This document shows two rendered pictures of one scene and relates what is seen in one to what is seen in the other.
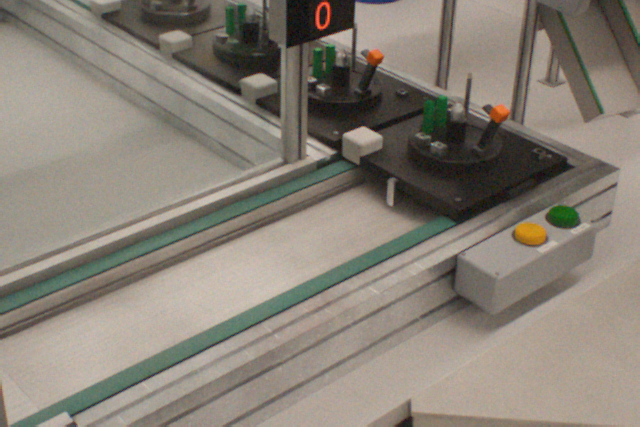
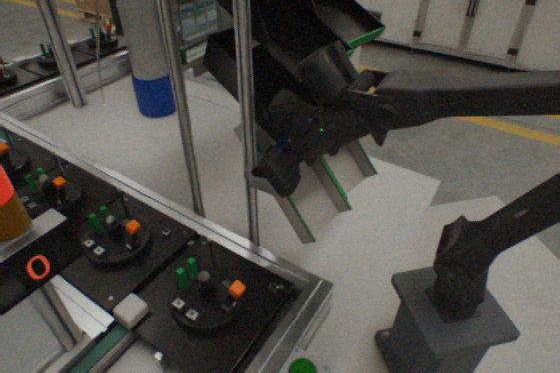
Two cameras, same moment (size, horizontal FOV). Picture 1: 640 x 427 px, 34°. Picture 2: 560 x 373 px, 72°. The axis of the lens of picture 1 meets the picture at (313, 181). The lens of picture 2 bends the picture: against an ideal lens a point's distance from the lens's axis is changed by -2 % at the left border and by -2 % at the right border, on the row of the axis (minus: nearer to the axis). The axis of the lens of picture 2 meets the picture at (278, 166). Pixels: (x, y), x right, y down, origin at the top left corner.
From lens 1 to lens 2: 0.95 m
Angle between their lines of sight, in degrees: 15
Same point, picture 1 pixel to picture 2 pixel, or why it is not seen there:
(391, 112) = (158, 257)
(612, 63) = (313, 188)
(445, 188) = (202, 359)
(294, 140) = (64, 338)
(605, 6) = not seen: hidden behind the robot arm
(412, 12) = not seen: hidden behind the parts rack
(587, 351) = not seen: outside the picture
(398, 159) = (162, 324)
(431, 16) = (195, 122)
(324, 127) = (101, 292)
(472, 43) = (221, 141)
